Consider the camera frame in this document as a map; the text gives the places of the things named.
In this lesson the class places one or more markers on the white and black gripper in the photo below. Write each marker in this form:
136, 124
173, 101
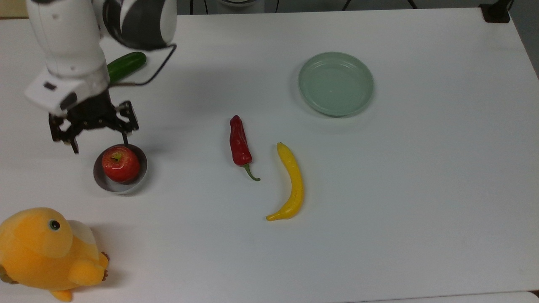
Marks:
67, 90

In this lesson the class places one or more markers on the red apple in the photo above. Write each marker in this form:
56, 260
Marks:
121, 165

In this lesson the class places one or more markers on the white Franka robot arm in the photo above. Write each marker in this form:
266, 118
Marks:
69, 38

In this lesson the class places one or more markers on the grey bowl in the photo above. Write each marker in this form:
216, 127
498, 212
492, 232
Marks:
121, 188

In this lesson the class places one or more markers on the green cucumber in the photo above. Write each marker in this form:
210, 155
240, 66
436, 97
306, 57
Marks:
129, 64

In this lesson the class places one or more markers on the orange plush toy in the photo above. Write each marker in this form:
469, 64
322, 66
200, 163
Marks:
38, 252

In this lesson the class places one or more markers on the beige wooden furniture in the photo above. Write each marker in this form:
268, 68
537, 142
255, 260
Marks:
12, 7

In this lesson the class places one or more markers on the red chili pepper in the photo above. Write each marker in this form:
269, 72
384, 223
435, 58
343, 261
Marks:
239, 145

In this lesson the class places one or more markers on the black stand legs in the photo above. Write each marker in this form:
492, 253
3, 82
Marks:
193, 6

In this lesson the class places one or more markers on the yellow banana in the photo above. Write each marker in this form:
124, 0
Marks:
293, 176

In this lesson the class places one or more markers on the pale green plate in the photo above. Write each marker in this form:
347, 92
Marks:
336, 84

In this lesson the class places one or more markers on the black table clamp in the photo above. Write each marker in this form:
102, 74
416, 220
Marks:
496, 12

